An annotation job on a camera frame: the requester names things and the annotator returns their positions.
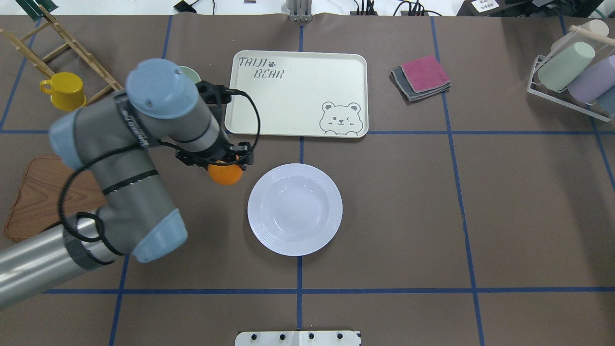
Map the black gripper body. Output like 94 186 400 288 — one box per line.
175 81 254 171

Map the orange fruit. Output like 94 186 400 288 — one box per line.
207 164 244 185

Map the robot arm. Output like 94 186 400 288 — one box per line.
0 58 256 309

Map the cream bear tray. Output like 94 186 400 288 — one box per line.
225 50 369 138

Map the white round plate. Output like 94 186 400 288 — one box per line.
247 163 344 257

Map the green bowl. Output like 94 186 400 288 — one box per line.
176 66 201 85

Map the grey cloth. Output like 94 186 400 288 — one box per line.
390 66 451 102

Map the yellow mug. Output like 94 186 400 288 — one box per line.
39 72 86 111

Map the pink cloth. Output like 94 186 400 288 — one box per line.
400 55 451 93

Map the wooden cutting board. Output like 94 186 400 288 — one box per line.
3 155 106 242

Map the wooden drying rack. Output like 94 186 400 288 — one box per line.
0 4 129 124

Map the green cup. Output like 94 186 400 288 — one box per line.
537 42 595 92

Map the purple cup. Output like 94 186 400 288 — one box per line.
567 55 615 104

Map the blue cup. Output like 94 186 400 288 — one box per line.
597 86 615 115

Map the beige cup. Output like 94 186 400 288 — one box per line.
551 19 609 52

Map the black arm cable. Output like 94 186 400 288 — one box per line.
58 89 261 255

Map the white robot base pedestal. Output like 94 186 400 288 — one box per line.
234 330 362 346

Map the white wire cup rack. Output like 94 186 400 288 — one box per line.
527 19 614 122

